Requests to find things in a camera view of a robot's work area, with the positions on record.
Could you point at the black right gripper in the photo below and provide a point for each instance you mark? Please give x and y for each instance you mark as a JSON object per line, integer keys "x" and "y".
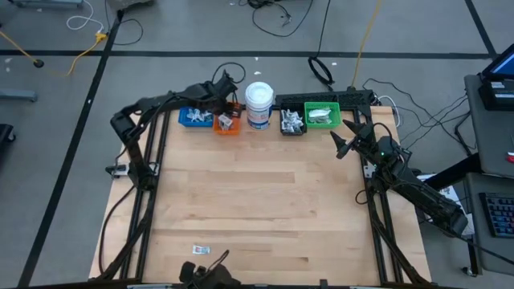
{"x": 364, "y": 140}

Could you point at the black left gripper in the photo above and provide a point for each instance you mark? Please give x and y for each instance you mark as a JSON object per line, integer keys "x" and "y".
{"x": 223, "y": 102}

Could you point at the white packet with blue print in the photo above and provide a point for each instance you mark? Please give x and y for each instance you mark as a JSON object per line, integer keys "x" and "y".
{"x": 198, "y": 117}
{"x": 195, "y": 119}
{"x": 192, "y": 114}
{"x": 205, "y": 114}
{"x": 208, "y": 119}

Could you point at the plain white wipe packet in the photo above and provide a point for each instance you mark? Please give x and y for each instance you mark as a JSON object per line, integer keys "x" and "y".
{"x": 326, "y": 114}
{"x": 320, "y": 120}
{"x": 316, "y": 111}

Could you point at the white disinfecting wipes canister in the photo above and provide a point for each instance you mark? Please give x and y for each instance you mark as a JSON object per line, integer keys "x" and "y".
{"x": 259, "y": 98}

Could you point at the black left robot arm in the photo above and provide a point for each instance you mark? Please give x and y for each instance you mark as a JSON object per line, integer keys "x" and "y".
{"x": 136, "y": 116}

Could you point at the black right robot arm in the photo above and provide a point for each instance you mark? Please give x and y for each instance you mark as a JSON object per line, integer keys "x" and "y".
{"x": 421, "y": 192}

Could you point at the orange plastic basket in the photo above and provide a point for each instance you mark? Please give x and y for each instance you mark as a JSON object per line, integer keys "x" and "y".
{"x": 237, "y": 127}

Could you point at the green plastic basket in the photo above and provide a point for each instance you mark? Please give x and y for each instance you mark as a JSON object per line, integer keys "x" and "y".
{"x": 337, "y": 116}

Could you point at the blue plastic basket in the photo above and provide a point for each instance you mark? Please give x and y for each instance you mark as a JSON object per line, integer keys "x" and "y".
{"x": 184, "y": 120}

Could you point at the black perforated tray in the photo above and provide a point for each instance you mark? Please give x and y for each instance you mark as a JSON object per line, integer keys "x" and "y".
{"x": 321, "y": 97}

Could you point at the black plastic basket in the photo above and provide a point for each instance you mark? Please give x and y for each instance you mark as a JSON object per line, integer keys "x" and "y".
{"x": 293, "y": 134}

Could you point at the black desk bar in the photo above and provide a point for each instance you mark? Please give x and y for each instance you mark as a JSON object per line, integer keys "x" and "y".
{"x": 454, "y": 172}

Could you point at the grey desk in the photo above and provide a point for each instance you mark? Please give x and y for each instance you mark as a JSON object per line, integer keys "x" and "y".
{"x": 482, "y": 257}
{"x": 494, "y": 140}

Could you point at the black laptop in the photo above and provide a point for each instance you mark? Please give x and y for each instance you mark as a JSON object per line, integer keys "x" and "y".
{"x": 498, "y": 92}

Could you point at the black keyboard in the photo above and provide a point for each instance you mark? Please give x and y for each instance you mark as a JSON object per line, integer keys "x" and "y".
{"x": 500, "y": 214}

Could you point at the black floor puck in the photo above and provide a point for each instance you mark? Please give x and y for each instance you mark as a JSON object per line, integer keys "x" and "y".
{"x": 39, "y": 63}

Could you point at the grey cart leg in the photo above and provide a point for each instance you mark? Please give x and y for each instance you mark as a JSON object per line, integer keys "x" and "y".
{"x": 16, "y": 95}

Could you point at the black caster base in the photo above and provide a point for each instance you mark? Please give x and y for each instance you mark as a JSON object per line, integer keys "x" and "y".
{"x": 6, "y": 134}

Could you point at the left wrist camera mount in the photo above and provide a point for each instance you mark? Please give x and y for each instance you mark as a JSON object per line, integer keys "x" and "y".
{"x": 227, "y": 84}

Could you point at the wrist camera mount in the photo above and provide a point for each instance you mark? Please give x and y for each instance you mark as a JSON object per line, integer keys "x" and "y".
{"x": 227, "y": 84}
{"x": 388, "y": 145}

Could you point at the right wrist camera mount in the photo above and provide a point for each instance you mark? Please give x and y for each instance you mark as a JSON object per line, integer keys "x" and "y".
{"x": 388, "y": 145}

